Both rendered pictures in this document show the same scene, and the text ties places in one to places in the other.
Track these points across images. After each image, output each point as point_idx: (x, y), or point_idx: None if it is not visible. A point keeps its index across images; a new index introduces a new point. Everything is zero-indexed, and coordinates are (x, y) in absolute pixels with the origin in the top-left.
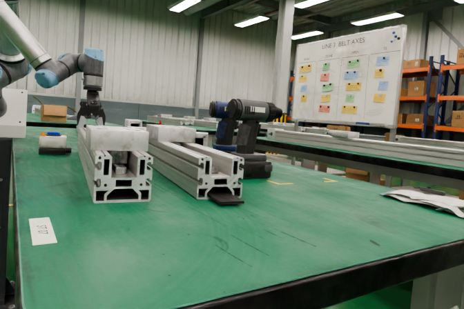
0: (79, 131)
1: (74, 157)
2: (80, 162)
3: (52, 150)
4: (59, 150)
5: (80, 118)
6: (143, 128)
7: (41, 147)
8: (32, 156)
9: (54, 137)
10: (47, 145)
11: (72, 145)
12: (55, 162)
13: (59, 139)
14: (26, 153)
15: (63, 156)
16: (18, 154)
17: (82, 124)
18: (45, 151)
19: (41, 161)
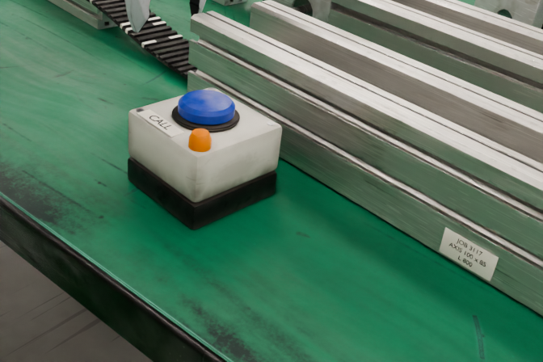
0: (293, 72)
1: (351, 218)
2: (485, 286)
3: (238, 195)
4: (259, 187)
5: None
6: None
7: (202, 199)
8: (232, 282)
9: (246, 142)
10: (225, 184)
11: (93, 54)
12: (435, 336)
13: (263, 144)
14: (127, 232)
15: (311, 225)
16: (137, 271)
17: None
18: (217, 208)
19: (385, 354)
